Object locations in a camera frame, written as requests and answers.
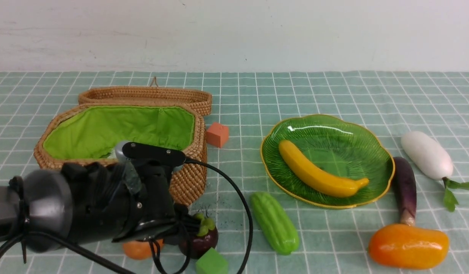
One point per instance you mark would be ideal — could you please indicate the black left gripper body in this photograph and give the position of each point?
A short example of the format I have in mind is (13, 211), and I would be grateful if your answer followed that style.
(121, 202)

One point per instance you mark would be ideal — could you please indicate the brown potato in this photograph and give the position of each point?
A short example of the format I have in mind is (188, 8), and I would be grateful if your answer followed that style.
(137, 250)

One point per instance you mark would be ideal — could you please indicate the dark purple mangosteen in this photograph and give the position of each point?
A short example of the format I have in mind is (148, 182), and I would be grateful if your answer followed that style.
(206, 239)

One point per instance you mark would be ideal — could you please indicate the green bitter gourd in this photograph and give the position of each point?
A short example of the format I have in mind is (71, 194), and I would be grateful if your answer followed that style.
(277, 227)

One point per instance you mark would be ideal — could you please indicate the yellow banana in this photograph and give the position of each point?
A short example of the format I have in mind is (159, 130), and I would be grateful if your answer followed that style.
(316, 178)

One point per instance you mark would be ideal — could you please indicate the orange mango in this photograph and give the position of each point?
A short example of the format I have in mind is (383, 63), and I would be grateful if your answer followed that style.
(408, 247)

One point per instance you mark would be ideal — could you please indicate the purple eggplant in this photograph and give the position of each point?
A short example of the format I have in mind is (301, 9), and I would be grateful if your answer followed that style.
(405, 191)

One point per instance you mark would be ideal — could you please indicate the white radish with leaves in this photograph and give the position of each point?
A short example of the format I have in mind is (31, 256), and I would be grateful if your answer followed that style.
(434, 162)

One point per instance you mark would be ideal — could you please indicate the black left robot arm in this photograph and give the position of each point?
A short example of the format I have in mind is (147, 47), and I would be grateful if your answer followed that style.
(51, 209)

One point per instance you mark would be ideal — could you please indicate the woven wicker basket green lining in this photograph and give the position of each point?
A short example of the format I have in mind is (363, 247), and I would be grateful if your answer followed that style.
(89, 132)

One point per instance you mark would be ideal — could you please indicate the green foam cube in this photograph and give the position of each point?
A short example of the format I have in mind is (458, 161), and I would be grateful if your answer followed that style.
(212, 262)

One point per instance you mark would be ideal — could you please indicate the orange foam cube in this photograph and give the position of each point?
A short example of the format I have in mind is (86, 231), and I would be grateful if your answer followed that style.
(217, 135)

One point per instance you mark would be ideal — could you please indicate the woven wicker basket lid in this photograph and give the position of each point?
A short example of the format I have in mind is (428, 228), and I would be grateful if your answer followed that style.
(198, 100)

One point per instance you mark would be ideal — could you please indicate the green leaf-shaped glass plate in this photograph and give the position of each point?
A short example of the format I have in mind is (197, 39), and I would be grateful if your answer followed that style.
(337, 147)

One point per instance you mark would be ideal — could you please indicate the green checked tablecloth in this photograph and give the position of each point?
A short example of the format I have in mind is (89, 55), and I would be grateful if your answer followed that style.
(332, 241)

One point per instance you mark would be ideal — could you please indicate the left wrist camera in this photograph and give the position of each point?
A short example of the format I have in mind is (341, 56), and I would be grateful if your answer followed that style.
(142, 154)

